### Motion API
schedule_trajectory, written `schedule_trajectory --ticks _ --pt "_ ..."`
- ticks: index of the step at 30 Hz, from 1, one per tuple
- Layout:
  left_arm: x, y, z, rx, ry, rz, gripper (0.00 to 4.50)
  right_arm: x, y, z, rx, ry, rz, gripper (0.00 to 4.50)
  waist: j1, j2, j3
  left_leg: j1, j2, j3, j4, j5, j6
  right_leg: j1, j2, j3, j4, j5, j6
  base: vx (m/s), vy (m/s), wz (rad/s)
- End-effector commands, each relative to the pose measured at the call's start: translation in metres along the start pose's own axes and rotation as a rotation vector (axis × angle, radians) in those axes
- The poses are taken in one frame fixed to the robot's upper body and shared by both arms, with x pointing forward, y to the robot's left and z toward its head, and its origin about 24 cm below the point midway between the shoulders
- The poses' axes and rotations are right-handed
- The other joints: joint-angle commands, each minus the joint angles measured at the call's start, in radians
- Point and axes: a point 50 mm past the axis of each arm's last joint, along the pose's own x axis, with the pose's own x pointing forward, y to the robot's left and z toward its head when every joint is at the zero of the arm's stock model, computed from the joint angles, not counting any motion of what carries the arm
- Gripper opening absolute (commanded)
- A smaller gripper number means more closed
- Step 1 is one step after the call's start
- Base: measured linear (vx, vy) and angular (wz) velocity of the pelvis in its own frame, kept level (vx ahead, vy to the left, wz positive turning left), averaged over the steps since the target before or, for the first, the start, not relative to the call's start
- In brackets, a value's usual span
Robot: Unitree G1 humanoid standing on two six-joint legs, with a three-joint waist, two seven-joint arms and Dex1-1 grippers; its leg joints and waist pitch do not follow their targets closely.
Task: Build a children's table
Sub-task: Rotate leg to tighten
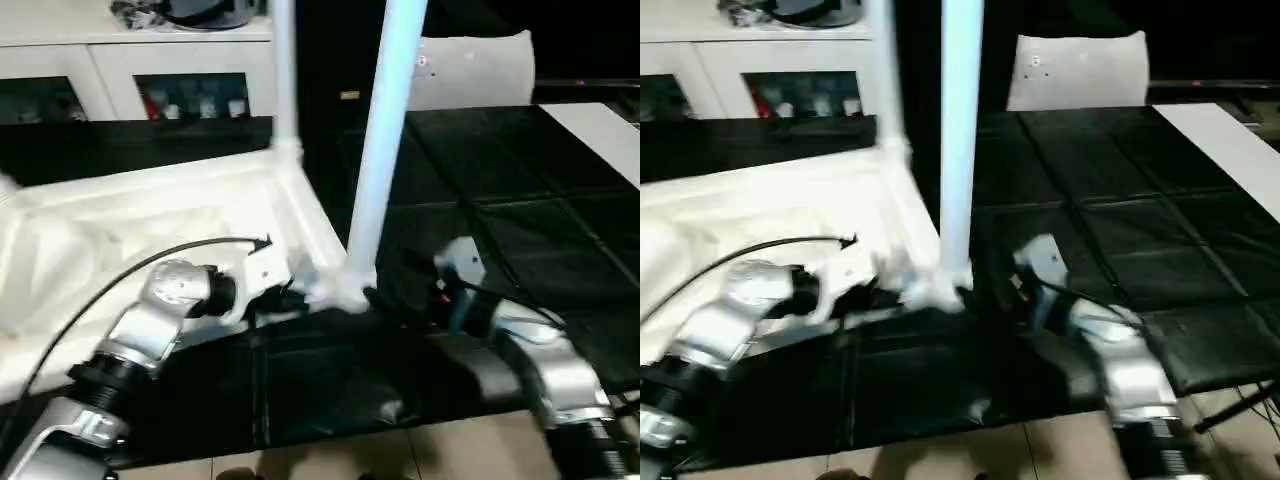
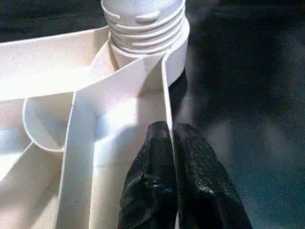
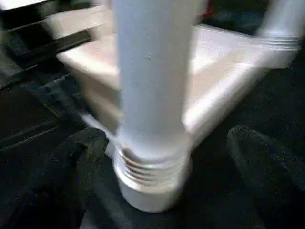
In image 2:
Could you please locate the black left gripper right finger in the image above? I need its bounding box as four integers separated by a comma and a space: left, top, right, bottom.
173, 123, 253, 229

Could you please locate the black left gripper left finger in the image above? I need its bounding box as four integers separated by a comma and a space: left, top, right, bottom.
117, 121, 178, 229

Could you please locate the white plastic table top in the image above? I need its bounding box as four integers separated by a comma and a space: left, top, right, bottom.
0, 18, 190, 229

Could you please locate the white plastic table leg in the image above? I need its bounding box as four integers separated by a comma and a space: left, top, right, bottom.
101, 0, 186, 52

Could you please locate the black work mat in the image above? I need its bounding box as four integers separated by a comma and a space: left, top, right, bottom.
0, 0, 305, 229

